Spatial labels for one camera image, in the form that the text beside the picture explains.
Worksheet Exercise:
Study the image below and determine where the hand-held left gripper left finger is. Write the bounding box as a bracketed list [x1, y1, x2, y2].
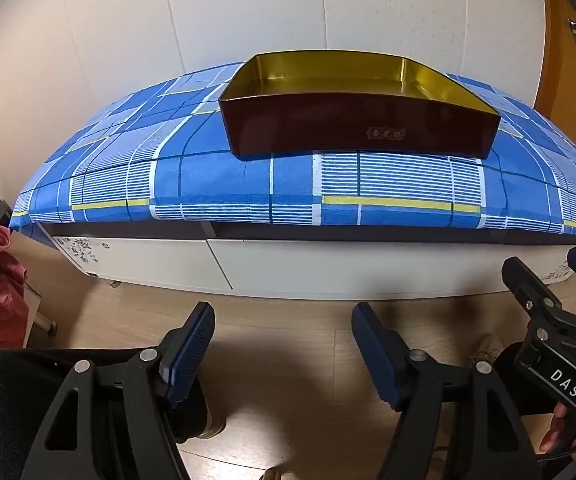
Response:
[20, 301, 216, 480]

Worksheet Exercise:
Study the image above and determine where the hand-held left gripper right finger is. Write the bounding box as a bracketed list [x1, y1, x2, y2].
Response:
[352, 302, 539, 480]

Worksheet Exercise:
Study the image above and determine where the dark red tin box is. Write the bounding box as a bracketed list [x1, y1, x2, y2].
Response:
[218, 50, 503, 162]

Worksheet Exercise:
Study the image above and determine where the person's right hand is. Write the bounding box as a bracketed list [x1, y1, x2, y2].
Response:
[540, 404, 576, 466]

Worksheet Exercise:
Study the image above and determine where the white cabinet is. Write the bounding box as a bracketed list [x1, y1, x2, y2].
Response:
[38, 220, 576, 303]

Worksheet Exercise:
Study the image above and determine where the white drawer with floral print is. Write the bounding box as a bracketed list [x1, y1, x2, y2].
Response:
[50, 234, 233, 292]

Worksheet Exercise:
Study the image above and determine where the blue plaid tablecloth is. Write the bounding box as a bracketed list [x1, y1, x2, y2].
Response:
[8, 62, 576, 241]

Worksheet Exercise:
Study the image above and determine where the orange wooden door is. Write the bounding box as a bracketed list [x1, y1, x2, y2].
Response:
[533, 0, 576, 181]

